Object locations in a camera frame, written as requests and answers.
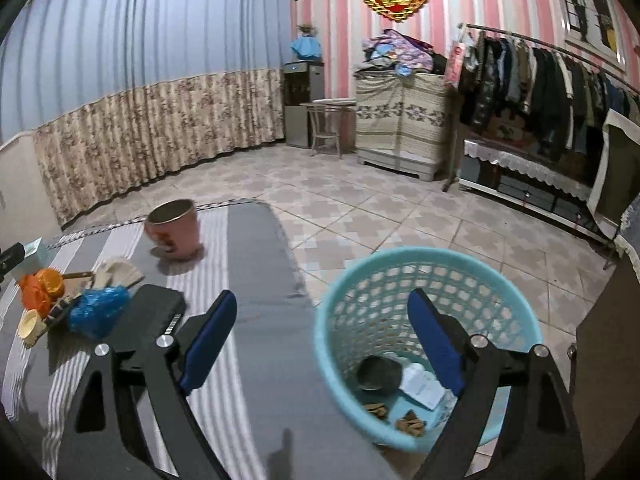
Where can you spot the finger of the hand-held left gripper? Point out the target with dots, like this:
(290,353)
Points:
(11,257)

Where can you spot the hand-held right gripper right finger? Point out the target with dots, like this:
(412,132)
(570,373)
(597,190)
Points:
(435,345)

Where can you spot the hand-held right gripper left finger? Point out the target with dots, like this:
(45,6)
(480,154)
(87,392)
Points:
(210,340)

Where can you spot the orange peel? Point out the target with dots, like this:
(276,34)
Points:
(50,282)

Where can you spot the light blue plastic basket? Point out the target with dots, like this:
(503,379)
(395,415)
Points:
(350,285)

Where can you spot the teal box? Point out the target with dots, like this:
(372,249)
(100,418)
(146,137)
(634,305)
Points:
(35,252)

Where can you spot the white paper piece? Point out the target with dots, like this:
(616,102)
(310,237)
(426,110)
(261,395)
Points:
(422,385)

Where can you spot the dark metal bowl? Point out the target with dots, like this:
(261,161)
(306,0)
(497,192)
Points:
(379,372)

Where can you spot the black rectangular box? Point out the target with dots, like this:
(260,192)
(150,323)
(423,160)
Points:
(145,320)

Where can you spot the small beige cup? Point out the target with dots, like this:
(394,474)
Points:
(27,327)

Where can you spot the brown snack piece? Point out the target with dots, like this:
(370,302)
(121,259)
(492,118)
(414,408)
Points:
(377,409)
(410,422)

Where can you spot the grey striped tablecloth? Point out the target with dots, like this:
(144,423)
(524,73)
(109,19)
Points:
(260,270)

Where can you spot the crumpled blue plastic bag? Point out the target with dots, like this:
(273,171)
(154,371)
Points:
(97,310)

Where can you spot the crumpled white tissue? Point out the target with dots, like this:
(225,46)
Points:
(117,270)

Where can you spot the pink mug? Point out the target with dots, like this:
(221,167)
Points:
(175,232)

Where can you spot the dark wooden cabinet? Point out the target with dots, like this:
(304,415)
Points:
(610,360)

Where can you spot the low dark cabinet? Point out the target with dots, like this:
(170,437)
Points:
(525,190)

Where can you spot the white lace cloth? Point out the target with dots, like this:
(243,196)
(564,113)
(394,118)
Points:
(525,162)

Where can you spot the patterned cloth covered cabinet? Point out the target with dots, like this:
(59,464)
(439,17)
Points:
(400,115)

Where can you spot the blue and floral curtain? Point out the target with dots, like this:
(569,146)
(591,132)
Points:
(150,60)

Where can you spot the grey water dispenser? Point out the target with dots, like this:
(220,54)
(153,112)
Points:
(300,110)

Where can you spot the white-edged dark panel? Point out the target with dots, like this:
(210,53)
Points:
(617,170)

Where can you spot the small metal table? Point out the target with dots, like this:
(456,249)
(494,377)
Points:
(327,105)

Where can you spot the red hanging bag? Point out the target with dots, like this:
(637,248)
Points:
(455,65)

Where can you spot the pile of colourful clothes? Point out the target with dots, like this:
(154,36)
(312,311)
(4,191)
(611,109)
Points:
(395,52)

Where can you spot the blue wrapped bundle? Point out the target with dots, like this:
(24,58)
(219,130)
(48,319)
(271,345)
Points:
(306,46)

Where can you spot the metal clothes rack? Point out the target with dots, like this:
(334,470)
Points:
(500,30)

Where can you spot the framed wall poster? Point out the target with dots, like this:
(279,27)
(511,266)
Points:
(587,7)

